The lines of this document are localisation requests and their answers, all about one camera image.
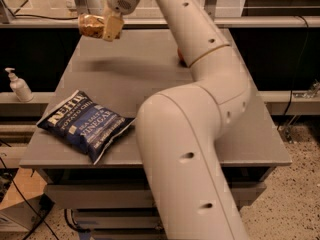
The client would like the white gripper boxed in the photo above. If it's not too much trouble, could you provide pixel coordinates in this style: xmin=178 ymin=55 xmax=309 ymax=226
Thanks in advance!
xmin=102 ymin=0 xmax=140 ymax=42

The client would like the orange soda can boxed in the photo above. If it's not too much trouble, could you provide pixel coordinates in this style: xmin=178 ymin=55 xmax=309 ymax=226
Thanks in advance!
xmin=78 ymin=14 xmax=104 ymax=39

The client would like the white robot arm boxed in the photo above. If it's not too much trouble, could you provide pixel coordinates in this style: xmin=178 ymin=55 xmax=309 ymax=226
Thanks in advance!
xmin=104 ymin=0 xmax=251 ymax=240

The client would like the red apple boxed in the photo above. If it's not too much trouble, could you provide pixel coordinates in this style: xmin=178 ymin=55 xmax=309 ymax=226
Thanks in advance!
xmin=177 ymin=48 xmax=185 ymax=65

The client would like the blue potato chip bag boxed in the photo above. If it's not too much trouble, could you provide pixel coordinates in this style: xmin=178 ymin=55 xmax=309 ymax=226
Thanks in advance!
xmin=37 ymin=90 xmax=134 ymax=165

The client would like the white pump lotion bottle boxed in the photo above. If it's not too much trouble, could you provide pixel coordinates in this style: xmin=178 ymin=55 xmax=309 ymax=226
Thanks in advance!
xmin=5 ymin=68 xmax=33 ymax=102

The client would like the grey drawer cabinet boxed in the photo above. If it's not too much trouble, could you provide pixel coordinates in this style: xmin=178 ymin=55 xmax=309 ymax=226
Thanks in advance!
xmin=22 ymin=30 xmax=290 ymax=240

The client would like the cardboard box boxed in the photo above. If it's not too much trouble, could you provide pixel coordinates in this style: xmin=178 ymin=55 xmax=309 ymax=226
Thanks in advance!
xmin=0 ymin=168 xmax=46 ymax=232

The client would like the grey metal shelf rail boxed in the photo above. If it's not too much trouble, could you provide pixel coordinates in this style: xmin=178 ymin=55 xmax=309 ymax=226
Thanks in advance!
xmin=0 ymin=16 xmax=320 ymax=29

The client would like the black cable on shelf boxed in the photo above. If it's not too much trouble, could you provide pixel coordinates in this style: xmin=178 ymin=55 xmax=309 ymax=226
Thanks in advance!
xmin=0 ymin=0 xmax=81 ymax=22

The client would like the black floor cable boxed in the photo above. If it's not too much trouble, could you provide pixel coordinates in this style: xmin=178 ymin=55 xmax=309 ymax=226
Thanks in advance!
xmin=0 ymin=138 xmax=61 ymax=240

